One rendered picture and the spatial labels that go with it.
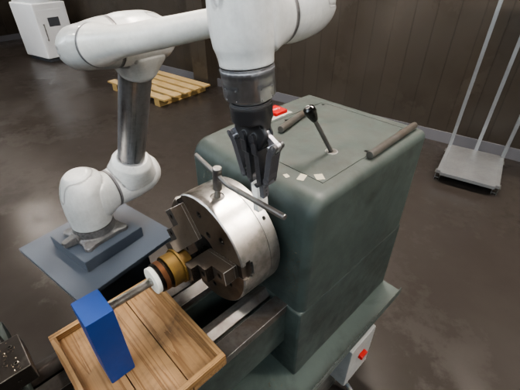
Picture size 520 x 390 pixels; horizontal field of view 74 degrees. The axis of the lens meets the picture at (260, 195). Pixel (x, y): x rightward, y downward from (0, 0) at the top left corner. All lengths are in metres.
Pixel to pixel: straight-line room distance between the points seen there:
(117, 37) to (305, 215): 0.56
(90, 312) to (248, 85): 0.56
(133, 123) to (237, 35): 0.77
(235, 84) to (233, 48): 0.06
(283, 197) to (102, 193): 0.76
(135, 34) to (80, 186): 0.70
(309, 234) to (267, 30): 0.48
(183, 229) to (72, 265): 0.70
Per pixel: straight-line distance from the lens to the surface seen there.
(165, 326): 1.04
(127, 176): 1.40
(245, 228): 0.81
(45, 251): 1.63
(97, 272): 1.44
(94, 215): 1.41
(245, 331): 1.03
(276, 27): 0.57
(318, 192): 0.83
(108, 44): 0.86
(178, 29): 0.78
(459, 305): 2.46
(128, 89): 1.17
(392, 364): 2.08
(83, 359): 1.06
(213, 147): 1.04
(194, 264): 0.86
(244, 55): 0.55
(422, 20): 4.14
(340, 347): 1.41
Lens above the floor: 1.72
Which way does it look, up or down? 35 degrees down
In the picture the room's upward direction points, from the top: straight up
